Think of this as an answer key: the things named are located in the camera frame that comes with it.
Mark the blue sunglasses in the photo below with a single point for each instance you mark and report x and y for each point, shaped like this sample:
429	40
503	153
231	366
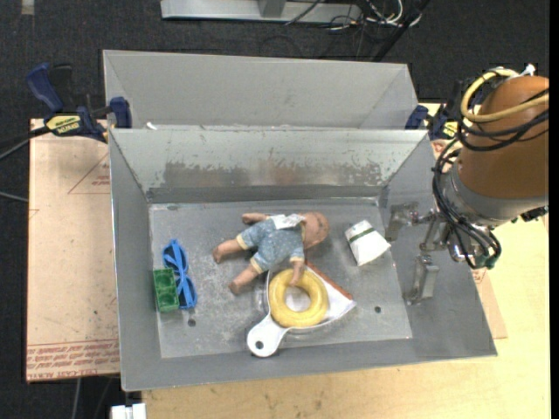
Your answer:
173	256

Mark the green plastic block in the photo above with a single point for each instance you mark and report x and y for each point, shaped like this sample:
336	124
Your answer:
166	290

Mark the baby doll in blue clothes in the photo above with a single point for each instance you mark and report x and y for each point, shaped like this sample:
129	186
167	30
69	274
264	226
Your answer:
275	242

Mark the white paper cup, green stripe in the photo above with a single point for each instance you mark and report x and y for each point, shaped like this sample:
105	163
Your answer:
367	247

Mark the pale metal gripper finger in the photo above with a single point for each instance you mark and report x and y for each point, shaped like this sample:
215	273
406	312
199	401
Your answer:
398	218
423	279

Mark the white cloth with red-brown edge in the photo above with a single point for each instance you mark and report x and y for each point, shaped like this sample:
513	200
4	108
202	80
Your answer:
339	306

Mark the grey metal bin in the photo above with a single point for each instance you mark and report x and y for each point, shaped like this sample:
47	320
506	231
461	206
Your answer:
262	94

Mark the black cylinder on white bracket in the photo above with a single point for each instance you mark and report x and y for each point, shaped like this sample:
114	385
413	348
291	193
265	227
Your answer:
533	213

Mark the brown cardboard board, red print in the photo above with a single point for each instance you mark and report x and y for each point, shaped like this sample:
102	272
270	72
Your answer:
70	242

